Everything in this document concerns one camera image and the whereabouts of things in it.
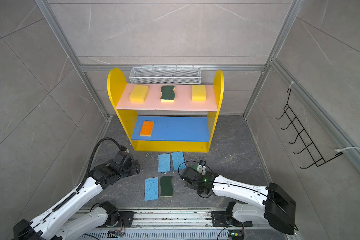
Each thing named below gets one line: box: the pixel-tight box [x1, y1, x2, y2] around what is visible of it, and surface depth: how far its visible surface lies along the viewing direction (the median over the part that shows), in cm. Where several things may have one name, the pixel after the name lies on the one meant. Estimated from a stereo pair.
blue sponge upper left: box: [158, 153, 171, 173], surface depth 94 cm
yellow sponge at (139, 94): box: [129, 84, 149, 104], surface depth 74 cm
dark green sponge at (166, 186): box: [160, 176, 173, 198], surface depth 85 cm
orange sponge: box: [139, 120, 154, 137], surface depth 94 cm
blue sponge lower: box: [144, 177, 159, 201], surface depth 83 cm
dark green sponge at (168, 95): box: [160, 85, 175, 103], surface depth 73 cm
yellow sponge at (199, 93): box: [191, 84, 207, 102], surface depth 73 cm
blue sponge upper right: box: [171, 151, 186, 171], surface depth 95 cm
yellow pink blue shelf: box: [107, 68, 224, 153], surface depth 81 cm
